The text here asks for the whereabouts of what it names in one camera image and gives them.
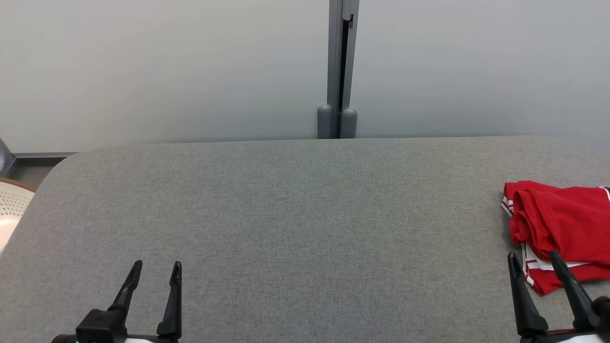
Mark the grey partition post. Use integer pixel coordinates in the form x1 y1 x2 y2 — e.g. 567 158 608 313
317 0 360 140

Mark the red jersey with white sleeves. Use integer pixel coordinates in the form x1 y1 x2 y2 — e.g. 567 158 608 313
500 180 610 265

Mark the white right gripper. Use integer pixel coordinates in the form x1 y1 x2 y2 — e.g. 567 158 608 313
508 250 610 343

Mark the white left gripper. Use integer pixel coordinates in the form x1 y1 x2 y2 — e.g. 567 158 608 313
109 260 183 343

